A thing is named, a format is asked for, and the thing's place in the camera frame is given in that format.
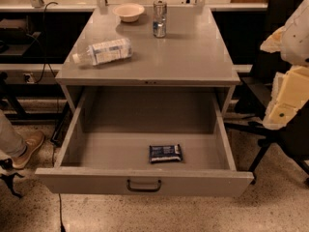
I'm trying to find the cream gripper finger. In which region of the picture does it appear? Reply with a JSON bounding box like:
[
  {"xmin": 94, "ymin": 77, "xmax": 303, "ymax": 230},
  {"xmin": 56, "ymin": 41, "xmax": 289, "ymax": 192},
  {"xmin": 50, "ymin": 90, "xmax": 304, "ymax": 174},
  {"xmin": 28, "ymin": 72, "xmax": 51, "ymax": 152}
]
[
  {"xmin": 260, "ymin": 26, "xmax": 285, "ymax": 53},
  {"xmin": 263, "ymin": 66, "xmax": 309, "ymax": 130}
]

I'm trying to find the blue rxbar blueberry wrapper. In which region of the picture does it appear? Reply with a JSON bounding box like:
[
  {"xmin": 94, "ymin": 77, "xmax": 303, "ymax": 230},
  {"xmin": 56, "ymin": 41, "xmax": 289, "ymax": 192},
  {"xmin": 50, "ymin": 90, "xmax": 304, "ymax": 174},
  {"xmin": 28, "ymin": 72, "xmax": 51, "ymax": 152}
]
[{"xmin": 149, "ymin": 145, "xmax": 183, "ymax": 163}]

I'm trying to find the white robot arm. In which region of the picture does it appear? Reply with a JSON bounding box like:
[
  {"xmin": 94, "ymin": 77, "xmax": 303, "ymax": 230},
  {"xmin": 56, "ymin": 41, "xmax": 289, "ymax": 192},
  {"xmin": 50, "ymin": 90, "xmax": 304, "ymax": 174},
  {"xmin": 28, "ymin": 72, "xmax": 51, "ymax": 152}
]
[{"xmin": 260, "ymin": 0, "xmax": 309, "ymax": 130}]

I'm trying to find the open grey drawer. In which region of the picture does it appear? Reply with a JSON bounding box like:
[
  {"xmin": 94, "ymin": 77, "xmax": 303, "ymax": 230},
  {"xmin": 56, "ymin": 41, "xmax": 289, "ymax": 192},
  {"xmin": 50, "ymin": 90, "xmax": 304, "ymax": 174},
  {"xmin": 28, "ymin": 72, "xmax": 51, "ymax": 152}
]
[{"xmin": 36, "ymin": 87, "xmax": 253, "ymax": 196}]

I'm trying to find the black office chair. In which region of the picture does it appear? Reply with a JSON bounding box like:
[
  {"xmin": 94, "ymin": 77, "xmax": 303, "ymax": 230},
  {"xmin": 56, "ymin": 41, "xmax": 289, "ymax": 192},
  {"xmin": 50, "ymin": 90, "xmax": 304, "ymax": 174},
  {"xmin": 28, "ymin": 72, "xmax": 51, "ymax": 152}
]
[{"xmin": 225, "ymin": 0, "xmax": 309, "ymax": 175}]

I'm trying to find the grey metal cabinet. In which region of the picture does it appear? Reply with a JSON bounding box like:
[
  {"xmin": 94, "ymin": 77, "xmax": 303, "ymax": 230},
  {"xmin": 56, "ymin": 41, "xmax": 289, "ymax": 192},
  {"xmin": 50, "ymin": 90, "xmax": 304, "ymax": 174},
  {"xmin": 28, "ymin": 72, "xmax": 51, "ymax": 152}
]
[{"xmin": 56, "ymin": 6, "xmax": 239, "ymax": 111}]

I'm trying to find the silver drink can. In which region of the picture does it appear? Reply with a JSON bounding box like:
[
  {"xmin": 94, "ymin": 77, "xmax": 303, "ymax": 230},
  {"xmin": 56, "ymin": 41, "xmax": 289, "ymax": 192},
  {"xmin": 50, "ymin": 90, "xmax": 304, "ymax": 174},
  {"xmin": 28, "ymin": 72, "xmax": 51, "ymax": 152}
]
[{"xmin": 153, "ymin": 0, "xmax": 167, "ymax": 38}]

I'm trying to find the beige paper bowl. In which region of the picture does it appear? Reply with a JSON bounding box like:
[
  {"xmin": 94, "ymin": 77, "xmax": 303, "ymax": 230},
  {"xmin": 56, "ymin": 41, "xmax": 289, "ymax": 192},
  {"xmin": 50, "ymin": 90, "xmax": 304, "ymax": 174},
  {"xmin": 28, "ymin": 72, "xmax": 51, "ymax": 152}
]
[{"xmin": 113, "ymin": 3, "xmax": 145, "ymax": 23}]

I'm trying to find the clear plastic water bottle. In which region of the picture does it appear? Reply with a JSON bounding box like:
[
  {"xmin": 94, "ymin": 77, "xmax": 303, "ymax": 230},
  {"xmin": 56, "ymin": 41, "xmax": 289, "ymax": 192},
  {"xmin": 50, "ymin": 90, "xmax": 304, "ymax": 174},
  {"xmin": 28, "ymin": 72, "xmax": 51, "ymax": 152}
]
[{"xmin": 72, "ymin": 38, "xmax": 133, "ymax": 66}]

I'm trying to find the grey trouser leg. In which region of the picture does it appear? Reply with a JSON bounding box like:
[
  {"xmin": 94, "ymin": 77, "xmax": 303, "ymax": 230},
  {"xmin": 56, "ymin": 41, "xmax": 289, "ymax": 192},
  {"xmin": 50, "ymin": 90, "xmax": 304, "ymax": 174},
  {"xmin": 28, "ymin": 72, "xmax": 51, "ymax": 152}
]
[{"xmin": 0, "ymin": 110, "xmax": 26, "ymax": 158}]

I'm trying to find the black drawer handle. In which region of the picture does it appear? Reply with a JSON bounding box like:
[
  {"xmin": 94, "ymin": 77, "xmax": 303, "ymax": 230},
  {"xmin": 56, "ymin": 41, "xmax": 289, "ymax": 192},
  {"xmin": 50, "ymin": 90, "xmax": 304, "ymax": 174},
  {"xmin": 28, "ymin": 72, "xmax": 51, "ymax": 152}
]
[{"xmin": 126, "ymin": 180, "xmax": 161, "ymax": 193}]

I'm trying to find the black power cable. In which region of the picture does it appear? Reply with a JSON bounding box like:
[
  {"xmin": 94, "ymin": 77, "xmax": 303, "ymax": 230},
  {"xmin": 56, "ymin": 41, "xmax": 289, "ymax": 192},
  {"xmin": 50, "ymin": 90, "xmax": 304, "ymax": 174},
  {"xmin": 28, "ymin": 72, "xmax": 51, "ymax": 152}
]
[{"xmin": 25, "ymin": 1, "xmax": 67, "ymax": 232}]

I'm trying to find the wall power outlet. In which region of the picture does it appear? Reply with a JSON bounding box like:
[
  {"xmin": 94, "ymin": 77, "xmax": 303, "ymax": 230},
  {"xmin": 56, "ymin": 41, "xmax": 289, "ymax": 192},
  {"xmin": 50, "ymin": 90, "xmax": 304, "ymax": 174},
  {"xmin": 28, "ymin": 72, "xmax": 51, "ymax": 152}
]
[{"xmin": 24, "ymin": 73, "xmax": 35, "ymax": 84}]

